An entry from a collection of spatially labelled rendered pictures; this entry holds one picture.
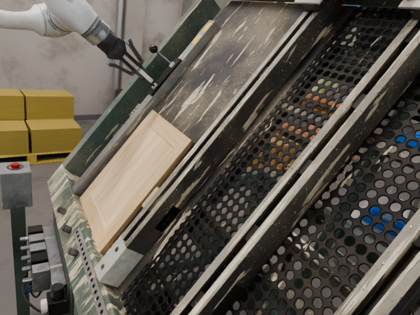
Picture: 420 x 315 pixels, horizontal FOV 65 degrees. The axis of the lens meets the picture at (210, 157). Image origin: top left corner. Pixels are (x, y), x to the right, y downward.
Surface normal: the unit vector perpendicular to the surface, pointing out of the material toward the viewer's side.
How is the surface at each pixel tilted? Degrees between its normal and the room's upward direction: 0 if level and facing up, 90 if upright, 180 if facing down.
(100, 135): 90
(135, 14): 90
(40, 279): 90
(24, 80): 90
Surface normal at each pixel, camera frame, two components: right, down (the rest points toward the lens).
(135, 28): 0.64, 0.37
